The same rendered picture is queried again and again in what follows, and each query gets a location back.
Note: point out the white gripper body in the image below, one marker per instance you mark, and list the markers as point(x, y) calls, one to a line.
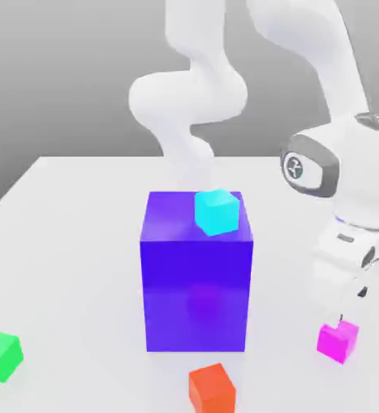
point(336, 284)

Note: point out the small magenta cube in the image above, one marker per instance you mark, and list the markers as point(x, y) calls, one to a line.
point(338, 343)

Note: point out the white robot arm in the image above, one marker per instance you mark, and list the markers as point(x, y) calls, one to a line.
point(189, 96)

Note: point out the small cyan cube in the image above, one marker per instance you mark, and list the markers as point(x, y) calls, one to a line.
point(217, 213)

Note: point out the small orange cube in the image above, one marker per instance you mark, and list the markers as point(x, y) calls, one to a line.
point(212, 388)

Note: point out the large purple box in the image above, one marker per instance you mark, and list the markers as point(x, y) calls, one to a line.
point(196, 290)

